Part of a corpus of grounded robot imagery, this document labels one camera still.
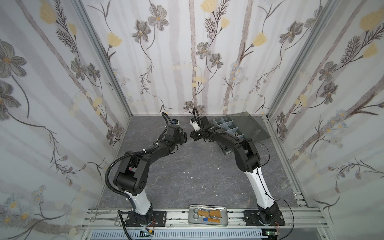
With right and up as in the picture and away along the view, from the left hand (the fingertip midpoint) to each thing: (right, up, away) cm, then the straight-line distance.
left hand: (180, 130), depth 95 cm
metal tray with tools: (+18, -43, -20) cm, 51 cm away
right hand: (+6, +1, +5) cm, 8 cm away
